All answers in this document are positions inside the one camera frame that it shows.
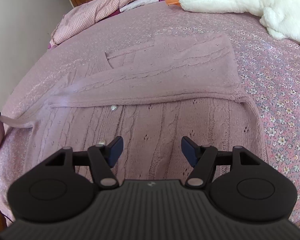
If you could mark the pink floral bed sheet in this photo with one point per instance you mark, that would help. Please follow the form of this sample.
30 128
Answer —
271 77

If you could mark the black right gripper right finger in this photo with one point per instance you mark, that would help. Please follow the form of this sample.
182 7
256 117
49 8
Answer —
205 159

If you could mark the pink cable-knit cardigan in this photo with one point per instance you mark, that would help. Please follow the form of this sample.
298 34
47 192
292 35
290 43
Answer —
152 95

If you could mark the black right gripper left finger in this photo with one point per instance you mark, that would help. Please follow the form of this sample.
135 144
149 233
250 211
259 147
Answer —
99 158

